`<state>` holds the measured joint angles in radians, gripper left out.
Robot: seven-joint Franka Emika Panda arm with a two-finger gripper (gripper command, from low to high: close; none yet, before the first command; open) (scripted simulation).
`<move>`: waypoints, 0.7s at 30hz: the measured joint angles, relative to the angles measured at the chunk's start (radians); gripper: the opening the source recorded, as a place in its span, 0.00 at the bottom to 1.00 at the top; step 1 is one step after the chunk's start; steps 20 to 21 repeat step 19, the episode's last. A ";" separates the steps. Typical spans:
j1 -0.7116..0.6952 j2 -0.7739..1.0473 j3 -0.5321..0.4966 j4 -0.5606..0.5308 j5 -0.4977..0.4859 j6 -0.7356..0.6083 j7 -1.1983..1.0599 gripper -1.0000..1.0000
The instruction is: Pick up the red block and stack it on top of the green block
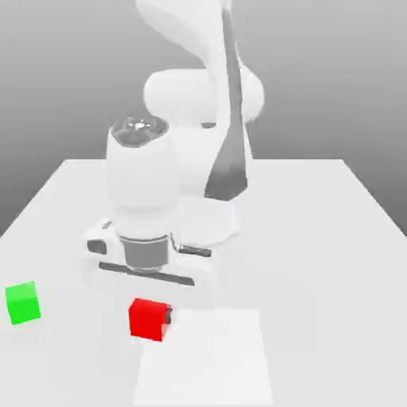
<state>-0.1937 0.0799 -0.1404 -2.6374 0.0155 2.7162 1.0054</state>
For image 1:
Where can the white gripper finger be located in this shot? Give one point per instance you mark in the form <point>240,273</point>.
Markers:
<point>168,318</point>

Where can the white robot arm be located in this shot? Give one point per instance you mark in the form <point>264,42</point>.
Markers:
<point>143,178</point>

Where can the small red cube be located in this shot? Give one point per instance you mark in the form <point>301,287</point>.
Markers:
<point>147,319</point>

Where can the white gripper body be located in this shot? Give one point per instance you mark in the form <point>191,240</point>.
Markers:
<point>149,283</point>

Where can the small green cube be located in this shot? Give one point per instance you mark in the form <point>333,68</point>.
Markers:
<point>23,302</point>

